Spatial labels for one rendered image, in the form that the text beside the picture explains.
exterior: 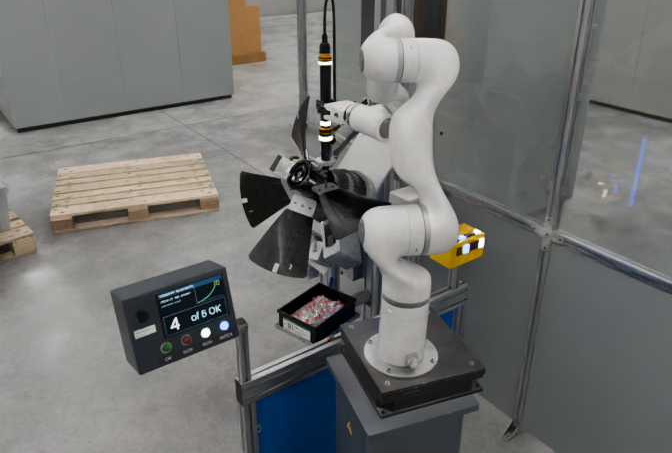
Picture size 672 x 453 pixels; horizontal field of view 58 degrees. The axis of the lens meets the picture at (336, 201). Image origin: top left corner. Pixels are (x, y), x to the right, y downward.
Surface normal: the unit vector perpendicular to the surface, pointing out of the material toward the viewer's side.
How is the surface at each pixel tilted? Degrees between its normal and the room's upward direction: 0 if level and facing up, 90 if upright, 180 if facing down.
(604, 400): 90
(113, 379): 0
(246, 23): 90
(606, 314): 90
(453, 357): 2
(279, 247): 50
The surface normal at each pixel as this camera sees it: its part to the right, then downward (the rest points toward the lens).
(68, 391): 0.00, -0.91
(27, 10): 0.58, 0.33
